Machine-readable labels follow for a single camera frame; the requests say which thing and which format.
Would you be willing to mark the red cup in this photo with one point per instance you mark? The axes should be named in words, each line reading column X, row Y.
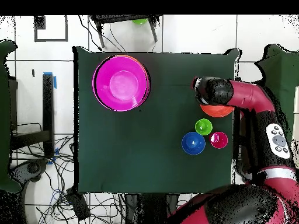
column 218, row 140

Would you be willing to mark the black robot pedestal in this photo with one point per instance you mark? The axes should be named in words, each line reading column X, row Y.
column 149, row 210

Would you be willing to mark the white boxes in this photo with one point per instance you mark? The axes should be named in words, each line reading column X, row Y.
column 296, row 98

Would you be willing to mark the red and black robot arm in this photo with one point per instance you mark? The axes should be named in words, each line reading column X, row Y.
column 252, row 98

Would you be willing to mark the green cup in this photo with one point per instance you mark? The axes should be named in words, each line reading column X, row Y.
column 204, row 127

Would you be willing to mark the green cloth side table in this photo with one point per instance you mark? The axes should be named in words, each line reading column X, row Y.
column 4, row 93
column 287, row 70

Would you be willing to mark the black office chair base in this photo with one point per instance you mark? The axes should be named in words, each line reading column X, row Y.
column 32, row 168

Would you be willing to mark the blue bowl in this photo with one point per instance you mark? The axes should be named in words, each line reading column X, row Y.
column 193, row 143

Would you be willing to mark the blue tape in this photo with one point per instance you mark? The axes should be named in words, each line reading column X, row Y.
column 55, row 82

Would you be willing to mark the black table frame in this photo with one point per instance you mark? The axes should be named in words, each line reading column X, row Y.
column 48, row 105

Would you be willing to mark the dark green tablecloth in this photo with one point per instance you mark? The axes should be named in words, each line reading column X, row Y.
column 116, row 151

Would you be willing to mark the lime green bowl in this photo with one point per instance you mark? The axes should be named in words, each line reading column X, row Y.
column 140, row 21

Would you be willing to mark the black power strip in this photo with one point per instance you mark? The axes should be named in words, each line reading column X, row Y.
column 78, row 205

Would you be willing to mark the shallow red-orange bowl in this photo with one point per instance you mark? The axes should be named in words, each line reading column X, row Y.
column 217, row 111

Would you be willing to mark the orange bowl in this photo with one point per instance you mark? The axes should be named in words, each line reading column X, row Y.
column 137, row 59

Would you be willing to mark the black stool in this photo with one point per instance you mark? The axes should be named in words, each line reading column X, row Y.
column 121, row 18

